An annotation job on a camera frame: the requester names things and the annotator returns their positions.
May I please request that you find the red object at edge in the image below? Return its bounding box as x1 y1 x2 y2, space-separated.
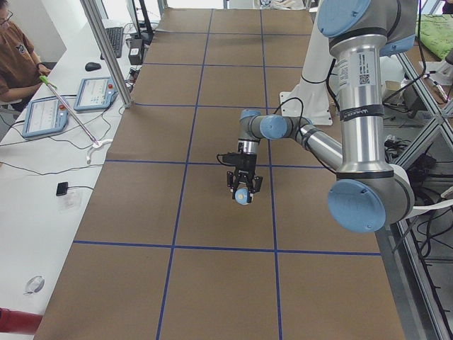
0 308 42 335

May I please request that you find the black power adapter box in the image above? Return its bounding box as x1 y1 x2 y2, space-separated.
128 39 144 65

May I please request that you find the cardboard box on shelf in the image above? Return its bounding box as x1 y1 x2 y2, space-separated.
382 80 401 104

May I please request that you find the aluminium frame post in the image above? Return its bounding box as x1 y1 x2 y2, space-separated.
80 0 132 108

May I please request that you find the long reacher grabber stick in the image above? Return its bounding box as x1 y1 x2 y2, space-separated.
39 75 113 164

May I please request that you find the clear tape roll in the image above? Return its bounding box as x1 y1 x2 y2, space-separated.
23 276 45 295

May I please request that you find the blue call bell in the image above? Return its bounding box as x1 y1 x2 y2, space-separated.
233 188 253 205

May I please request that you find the white camera mast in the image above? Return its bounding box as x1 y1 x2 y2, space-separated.
280 26 333 125

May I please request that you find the blue teach pendant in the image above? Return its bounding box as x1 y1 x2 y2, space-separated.
22 97 68 140
74 77 118 112

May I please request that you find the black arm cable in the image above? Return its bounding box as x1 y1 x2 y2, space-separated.
274 97 337 171

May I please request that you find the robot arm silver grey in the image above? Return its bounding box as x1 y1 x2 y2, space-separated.
222 1 418 232

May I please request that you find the far blue teach pendant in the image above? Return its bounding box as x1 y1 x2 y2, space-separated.
74 77 118 112

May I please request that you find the black keyboard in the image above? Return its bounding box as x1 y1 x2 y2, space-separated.
105 27 124 58

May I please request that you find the person in brown shirt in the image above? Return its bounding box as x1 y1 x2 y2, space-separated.
1 1 51 111

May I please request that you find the near blue teach pendant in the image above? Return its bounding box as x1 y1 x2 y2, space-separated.
22 97 68 140

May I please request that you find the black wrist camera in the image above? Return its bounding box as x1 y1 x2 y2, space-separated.
216 152 241 166

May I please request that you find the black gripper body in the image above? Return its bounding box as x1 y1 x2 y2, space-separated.
227 152 257 188

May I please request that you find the black computer mouse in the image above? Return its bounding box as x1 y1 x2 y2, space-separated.
85 62 101 72

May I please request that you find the small black square device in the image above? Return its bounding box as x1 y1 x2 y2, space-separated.
56 181 69 196

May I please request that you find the monitor stand black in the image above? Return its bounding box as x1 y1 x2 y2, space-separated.
139 0 154 45

